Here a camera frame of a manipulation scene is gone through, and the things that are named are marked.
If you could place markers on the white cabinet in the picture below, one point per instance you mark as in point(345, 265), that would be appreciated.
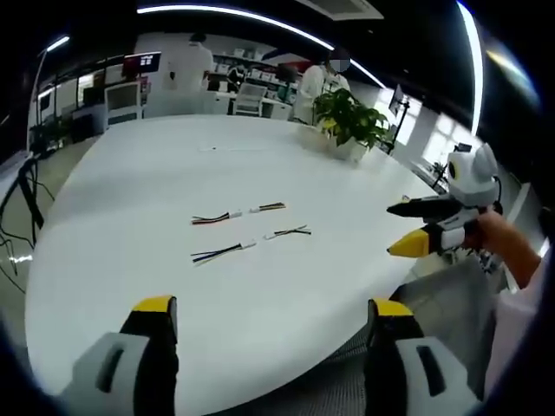
point(123, 104)

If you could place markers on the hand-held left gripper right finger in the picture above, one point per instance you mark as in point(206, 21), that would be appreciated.
point(422, 368)

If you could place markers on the grey mesh chair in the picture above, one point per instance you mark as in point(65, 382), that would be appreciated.
point(446, 303)

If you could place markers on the white office chair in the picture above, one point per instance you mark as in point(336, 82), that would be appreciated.
point(250, 99)

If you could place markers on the white planter box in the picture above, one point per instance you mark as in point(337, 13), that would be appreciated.
point(347, 151)

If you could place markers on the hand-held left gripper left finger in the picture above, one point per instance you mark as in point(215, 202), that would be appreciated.
point(115, 359)

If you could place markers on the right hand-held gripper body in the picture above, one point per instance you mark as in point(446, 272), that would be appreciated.
point(470, 173)

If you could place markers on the red screen monitor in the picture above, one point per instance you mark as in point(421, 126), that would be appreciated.
point(142, 64)

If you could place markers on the long ceiling light strip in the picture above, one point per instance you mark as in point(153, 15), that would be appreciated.
point(243, 17)

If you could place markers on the white storage shelves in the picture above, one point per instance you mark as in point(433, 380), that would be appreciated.
point(260, 65)

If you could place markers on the green potted plant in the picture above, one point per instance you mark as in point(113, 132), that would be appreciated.
point(349, 115)

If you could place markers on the person's right hand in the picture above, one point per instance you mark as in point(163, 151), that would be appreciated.
point(503, 242)

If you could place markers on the black monitor stand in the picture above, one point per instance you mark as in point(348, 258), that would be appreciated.
point(401, 117)

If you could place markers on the curved ceiling light strip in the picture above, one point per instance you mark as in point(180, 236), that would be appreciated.
point(474, 60)

